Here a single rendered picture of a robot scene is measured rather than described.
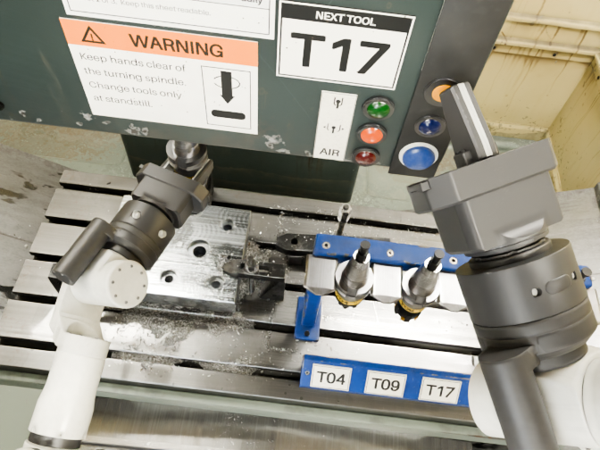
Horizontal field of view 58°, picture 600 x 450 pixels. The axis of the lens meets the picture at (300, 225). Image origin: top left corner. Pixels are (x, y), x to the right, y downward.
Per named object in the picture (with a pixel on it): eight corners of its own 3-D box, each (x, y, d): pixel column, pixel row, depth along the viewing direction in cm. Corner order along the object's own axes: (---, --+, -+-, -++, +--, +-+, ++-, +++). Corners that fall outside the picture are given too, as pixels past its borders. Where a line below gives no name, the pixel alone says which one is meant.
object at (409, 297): (437, 278, 92) (440, 271, 90) (436, 311, 89) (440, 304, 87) (400, 271, 92) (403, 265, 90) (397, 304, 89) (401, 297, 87)
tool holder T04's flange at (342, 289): (373, 271, 92) (376, 264, 90) (368, 304, 89) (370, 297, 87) (337, 263, 92) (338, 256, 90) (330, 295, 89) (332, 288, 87)
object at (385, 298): (402, 306, 88) (403, 304, 87) (370, 302, 88) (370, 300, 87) (402, 268, 92) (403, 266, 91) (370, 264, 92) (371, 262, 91)
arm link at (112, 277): (179, 257, 80) (137, 322, 74) (137, 257, 87) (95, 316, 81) (128, 204, 73) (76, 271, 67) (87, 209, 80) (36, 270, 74)
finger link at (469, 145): (464, 79, 41) (490, 158, 41) (442, 93, 44) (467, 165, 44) (446, 85, 40) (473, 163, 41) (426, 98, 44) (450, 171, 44)
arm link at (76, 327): (142, 267, 78) (114, 362, 74) (108, 266, 84) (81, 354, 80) (103, 254, 73) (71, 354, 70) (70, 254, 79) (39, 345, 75)
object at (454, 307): (469, 314, 88) (470, 312, 87) (437, 310, 88) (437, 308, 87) (466, 276, 92) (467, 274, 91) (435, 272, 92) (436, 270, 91)
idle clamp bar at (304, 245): (386, 269, 127) (392, 255, 121) (275, 263, 126) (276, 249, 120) (385, 251, 129) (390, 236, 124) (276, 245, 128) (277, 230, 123)
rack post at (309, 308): (318, 342, 116) (336, 279, 91) (293, 339, 116) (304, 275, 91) (321, 300, 121) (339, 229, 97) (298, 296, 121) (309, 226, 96)
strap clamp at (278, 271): (283, 301, 121) (286, 270, 108) (224, 294, 121) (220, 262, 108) (285, 287, 122) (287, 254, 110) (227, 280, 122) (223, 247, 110)
